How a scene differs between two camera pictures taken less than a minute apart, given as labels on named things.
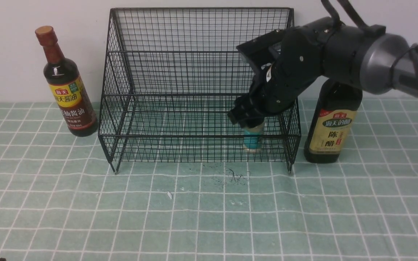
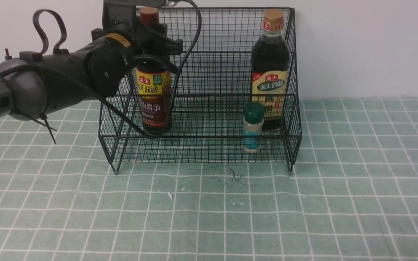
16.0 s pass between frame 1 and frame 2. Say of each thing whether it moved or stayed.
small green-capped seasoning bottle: stayed
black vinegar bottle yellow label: moved
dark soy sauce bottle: moved
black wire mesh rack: stayed
